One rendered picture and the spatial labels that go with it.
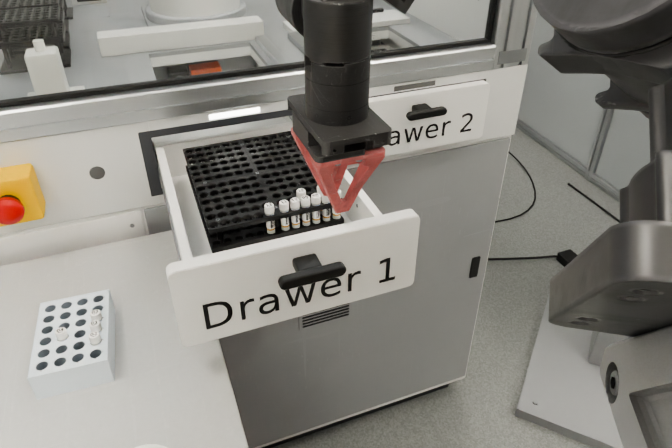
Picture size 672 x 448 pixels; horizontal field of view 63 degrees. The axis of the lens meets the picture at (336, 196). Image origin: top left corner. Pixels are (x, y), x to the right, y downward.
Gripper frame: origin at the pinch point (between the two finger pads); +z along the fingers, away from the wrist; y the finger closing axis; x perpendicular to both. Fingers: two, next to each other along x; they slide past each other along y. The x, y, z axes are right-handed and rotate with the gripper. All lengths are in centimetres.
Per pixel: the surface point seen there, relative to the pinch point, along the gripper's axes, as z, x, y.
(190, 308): 12.3, 15.6, 2.5
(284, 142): 10.1, -3.8, 30.8
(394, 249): 11.1, -8.5, 2.3
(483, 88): 8, -42, 34
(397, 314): 61, -30, 35
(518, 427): 100, -60, 20
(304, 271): 8.5, 3.7, -0.4
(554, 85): 70, -171, 148
